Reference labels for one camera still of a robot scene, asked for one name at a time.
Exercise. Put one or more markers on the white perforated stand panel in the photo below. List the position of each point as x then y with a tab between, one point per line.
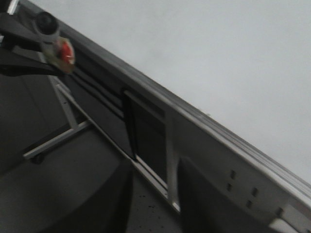
153	128

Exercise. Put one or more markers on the white whiteboard with grey frame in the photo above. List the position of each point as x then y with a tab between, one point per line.
245	63

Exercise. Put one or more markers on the marker pen with taped cap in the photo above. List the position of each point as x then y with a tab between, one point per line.
57	50

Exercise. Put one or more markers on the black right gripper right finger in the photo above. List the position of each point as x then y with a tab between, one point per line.
203	209

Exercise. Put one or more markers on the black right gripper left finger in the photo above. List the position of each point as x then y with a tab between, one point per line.
72	197

